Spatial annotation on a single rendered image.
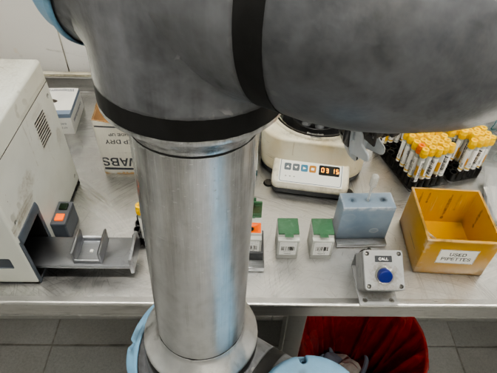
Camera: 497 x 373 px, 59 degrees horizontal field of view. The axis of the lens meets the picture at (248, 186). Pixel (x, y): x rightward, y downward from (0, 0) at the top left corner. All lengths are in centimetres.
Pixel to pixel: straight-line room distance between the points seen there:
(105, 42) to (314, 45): 11
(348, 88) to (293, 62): 2
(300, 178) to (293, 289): 26
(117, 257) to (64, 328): 106
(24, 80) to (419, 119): 73
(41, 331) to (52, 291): 103
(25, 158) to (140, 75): 62
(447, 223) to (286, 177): 35
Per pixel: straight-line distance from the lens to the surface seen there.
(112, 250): 86
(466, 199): 98
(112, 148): 101
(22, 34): 134
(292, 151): 97
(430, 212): 99
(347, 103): 18
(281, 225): 84
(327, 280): 86
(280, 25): 16
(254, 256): 84
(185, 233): 30
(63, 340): 187
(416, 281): 91
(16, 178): 80
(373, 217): 88
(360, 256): 82
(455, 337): 195
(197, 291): 35
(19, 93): 82
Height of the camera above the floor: 158
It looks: 45 degrees down
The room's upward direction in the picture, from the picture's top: 2 degrees clockwise
